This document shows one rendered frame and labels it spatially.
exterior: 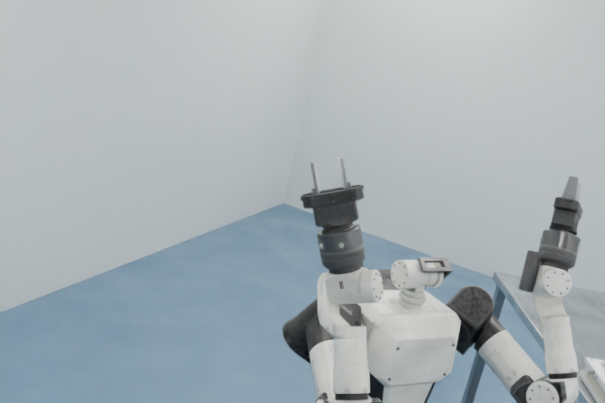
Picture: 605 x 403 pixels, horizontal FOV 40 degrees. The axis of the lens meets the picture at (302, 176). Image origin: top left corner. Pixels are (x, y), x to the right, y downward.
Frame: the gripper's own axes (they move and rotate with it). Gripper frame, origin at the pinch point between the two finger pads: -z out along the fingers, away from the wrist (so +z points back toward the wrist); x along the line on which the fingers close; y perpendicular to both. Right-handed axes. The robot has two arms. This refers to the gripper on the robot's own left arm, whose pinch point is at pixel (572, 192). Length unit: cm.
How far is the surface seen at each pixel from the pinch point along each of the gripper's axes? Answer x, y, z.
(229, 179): -288, 271, -28
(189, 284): -213, 229, 48
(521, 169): -382, 97, -96
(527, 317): -124, 25, 23
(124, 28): -113, 249, -66
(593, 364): -86, -6, 35
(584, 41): -347, 69, -183
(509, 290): -144, 38, 13
